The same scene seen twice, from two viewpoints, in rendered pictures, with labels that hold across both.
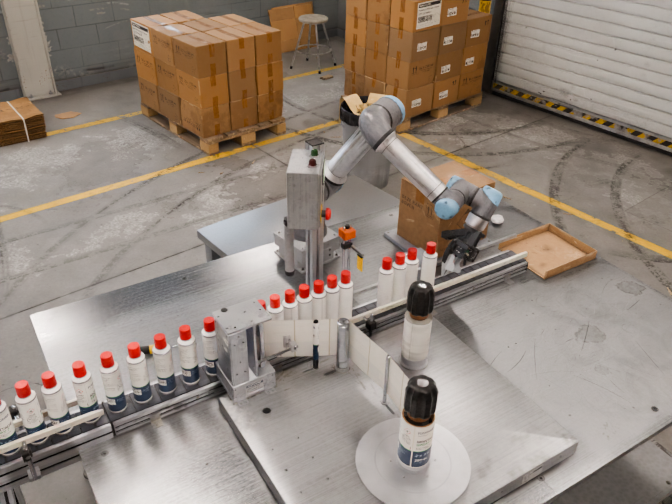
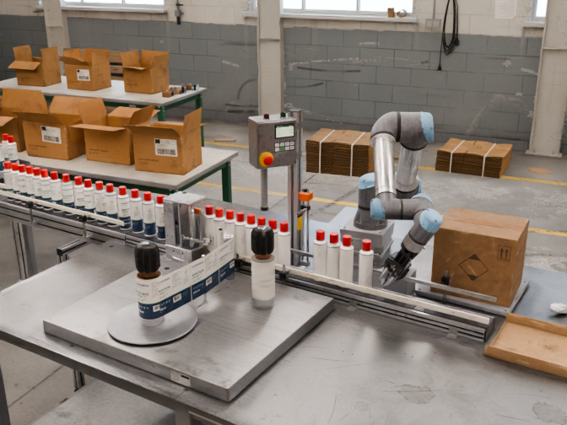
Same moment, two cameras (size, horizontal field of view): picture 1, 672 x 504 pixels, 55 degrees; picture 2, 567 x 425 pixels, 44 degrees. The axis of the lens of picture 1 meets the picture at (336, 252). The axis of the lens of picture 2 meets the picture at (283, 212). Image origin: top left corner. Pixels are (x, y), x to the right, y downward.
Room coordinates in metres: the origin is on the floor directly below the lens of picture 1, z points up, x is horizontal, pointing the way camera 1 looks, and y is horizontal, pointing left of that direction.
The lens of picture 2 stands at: (0.63, -2.36, 2.10)
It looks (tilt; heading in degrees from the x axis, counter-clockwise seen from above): 21 degrees down; 64
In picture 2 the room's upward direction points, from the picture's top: straight up
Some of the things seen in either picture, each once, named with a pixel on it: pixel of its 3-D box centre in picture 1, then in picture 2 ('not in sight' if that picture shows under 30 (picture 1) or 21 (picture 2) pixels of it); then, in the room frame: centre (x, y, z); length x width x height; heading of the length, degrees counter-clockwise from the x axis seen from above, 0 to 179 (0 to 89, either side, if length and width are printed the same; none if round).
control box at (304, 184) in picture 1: (306, 189); (272, 141); (1.77, 0.09, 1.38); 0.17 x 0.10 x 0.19; 178
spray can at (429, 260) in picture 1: (428, 267); (365, 266); (1.94, -0.34, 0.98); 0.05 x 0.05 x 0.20
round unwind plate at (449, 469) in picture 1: (412, 461); (152, 321); (1.16, -0.22, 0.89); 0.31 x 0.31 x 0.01
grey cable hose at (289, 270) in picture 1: (289, 246); (264, 185); (1.75, 0.15, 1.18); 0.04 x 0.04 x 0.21
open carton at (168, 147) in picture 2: not in sight; (168, 137); (1.87, 1.87, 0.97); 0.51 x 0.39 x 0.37; 46
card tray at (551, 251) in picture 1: (547, 249); (541, 344); (2.29, -0.88, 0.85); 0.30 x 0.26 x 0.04; 123
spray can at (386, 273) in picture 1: (385, 283); (320, 255); (1.84, -0.17, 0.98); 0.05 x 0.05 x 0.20
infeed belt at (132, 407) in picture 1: (346, 325); (286, 275); (1.76, -0.04, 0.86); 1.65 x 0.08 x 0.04; 123
